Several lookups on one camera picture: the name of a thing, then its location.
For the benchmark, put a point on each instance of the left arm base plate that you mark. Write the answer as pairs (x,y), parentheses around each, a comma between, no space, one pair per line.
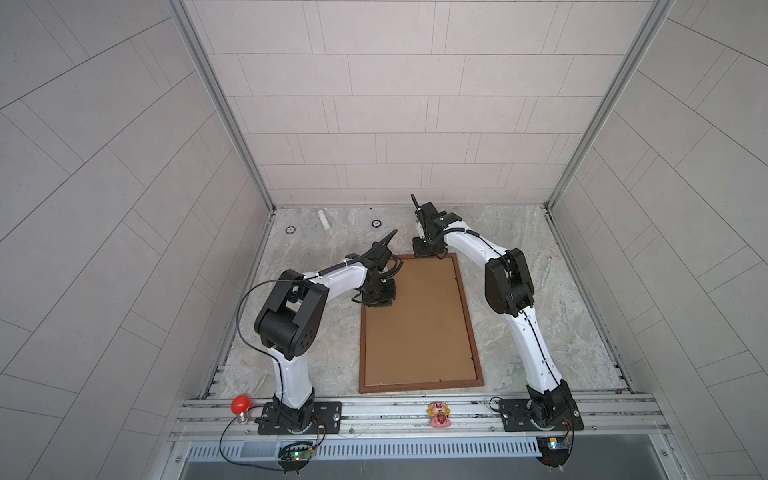
(327,415)

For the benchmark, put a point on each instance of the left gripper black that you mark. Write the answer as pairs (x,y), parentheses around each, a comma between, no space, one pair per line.
(386,299)

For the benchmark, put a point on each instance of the left circuit board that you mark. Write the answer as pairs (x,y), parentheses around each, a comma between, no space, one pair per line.
(295,456)

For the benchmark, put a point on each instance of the circuit board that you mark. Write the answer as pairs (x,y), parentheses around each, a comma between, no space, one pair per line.
(554,451)
(295,456)

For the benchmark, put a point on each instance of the right circuit board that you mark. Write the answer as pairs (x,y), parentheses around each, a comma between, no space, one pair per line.
(554,451)

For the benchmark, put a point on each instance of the pink toy figurine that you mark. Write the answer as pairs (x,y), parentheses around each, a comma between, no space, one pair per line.
(439,414)

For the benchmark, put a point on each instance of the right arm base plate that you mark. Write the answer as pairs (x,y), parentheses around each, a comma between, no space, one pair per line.
(517,417)

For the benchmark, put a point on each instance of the brown wooden picture frame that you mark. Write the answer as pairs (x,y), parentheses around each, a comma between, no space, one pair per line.
(363,384)

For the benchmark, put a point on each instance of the brown backing board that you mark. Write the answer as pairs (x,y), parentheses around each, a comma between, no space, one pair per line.
(420,324)

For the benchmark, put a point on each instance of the white cylinder tube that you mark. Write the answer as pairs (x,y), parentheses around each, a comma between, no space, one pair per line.
(324,220)

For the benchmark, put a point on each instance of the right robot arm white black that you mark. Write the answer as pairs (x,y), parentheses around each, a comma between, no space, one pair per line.
(509,292)

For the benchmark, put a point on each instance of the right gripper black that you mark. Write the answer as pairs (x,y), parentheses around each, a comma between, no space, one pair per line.
(419,250)

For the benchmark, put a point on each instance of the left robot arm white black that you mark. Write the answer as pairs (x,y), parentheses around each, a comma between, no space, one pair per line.
(289,322)

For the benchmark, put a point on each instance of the red emergency stop button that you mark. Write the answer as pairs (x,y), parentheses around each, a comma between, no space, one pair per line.
(241,407)

